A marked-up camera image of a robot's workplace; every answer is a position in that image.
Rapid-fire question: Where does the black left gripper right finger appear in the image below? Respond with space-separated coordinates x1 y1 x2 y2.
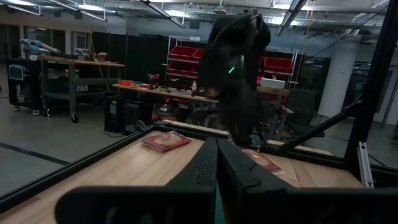
217 138 398 224

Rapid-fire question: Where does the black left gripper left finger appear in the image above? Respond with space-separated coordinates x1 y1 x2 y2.
54 138 218 224

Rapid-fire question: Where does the red popcorn bag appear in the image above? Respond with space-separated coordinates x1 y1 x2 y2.
241 147 285 175
141 130 193 153

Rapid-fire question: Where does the white box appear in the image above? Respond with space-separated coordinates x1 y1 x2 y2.
260 77 287 90

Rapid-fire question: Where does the dark office chair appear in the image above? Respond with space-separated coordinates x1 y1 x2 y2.
284 88 326 138

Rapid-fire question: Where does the red storage bin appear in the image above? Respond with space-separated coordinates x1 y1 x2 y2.
192 48 206 62
169 45 197 62
167 62 200 76
263 57 294 75

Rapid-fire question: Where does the long wooden work table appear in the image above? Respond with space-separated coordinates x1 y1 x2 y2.
112 83 291 104

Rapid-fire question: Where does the metal shelf rack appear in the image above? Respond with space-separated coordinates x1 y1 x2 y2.
165 35 300 85

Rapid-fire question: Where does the black computer tower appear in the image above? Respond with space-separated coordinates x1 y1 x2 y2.
103 98 126 134
124 100 147 135

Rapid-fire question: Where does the white building column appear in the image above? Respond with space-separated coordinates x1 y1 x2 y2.
317 39 359 118

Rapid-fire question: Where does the long ceiling light fixture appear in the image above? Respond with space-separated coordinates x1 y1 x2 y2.
274 0 309 37
139 0 187 29
49 0 109 22

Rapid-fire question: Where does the black cart with monitor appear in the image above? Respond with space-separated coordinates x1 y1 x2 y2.
6 58 43 116

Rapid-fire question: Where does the black table edge rail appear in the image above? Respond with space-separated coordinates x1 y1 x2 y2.
0 123 158 213
154 120 346 163

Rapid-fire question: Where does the black diagonal frame brace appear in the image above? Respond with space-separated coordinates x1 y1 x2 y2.
279 101 364 154

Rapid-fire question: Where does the silver aluminium bracket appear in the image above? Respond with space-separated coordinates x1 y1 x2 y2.
356 141 375 189

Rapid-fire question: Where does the black curtain wall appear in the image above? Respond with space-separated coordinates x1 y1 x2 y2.
92 30 169 85

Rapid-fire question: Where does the black vertical frame post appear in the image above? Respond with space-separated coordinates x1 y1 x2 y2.
343 0 398 177

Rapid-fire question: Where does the wooden workbench with metal frame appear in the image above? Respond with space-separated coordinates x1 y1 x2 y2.
39 55 126 124

